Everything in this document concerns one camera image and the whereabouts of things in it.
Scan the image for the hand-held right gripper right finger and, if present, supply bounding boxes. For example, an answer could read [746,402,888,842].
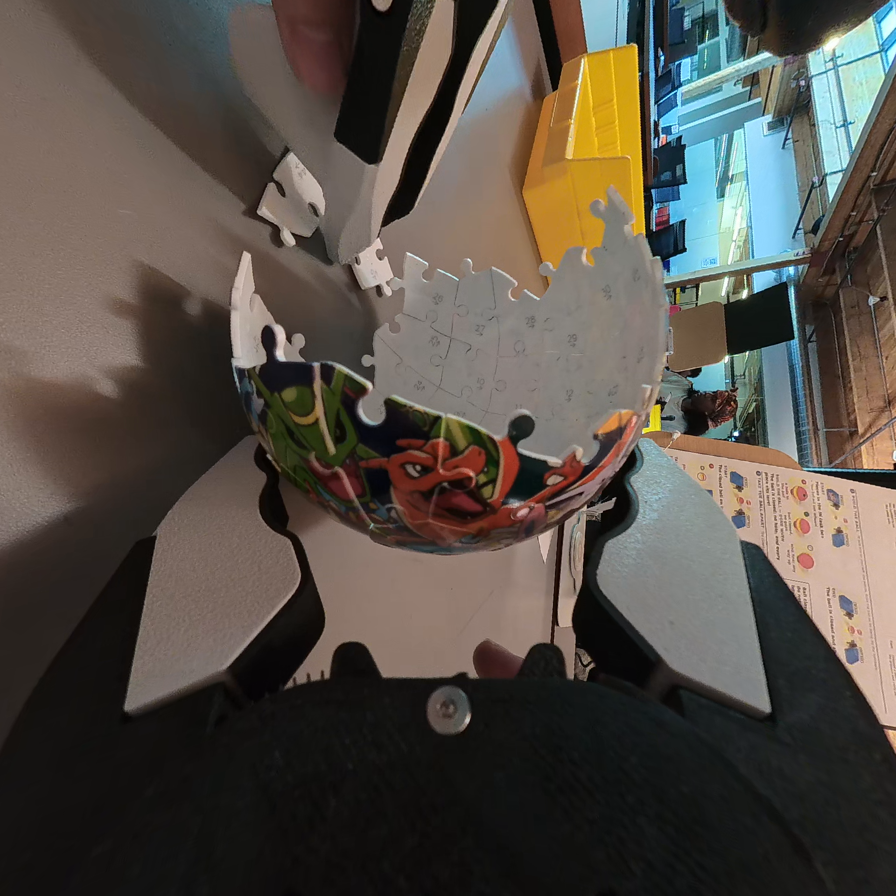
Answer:
[573,437,773,721]

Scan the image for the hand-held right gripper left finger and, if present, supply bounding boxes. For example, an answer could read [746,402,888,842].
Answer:
[124,434,326,716]

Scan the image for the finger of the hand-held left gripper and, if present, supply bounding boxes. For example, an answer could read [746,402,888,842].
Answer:
[339,0,492,267]
[381,0,515,226]

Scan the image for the single puzzle piece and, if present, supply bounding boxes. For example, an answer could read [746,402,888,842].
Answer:
[350,238,394,296]
[257,149,328,247]

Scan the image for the colourful puzzle ball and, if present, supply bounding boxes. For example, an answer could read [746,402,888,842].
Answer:
[230,185,669,556]

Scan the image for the person's left hand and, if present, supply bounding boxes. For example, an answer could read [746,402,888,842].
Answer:
[273,0,359,97]

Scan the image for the person's right hand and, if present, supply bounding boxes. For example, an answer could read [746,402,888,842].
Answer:
[472,639,526,679]

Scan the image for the clipboard with paper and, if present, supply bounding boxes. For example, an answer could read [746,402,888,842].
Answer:
[644,433,896,732]

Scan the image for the yellow plastic bin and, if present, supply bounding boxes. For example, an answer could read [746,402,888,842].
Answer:
[521,43,646,270]

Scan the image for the dark storage rack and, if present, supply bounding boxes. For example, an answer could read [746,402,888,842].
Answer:
[647,63,690,260]

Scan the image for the tan rounded panel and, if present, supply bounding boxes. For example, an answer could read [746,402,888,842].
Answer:
[668,301,729,372]

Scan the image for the black panel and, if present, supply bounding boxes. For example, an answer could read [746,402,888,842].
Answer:
[723,282,797,354]

